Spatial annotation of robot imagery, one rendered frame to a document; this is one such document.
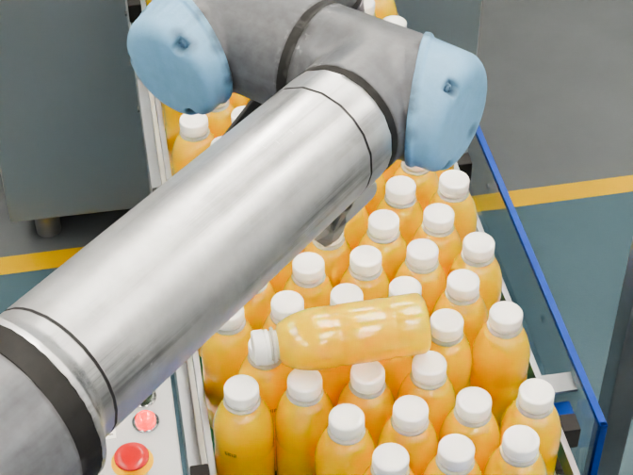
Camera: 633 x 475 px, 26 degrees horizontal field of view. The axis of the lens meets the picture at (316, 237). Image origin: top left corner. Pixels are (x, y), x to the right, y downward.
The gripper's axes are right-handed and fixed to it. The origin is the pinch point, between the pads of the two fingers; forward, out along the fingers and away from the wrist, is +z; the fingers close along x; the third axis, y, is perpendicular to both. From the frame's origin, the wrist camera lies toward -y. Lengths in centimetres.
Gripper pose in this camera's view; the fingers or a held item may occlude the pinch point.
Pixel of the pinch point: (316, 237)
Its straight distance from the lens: 114.6
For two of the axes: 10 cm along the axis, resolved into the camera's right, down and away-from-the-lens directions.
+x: -6.5, -5.4, 5.3
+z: 0.8, 6.5, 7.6
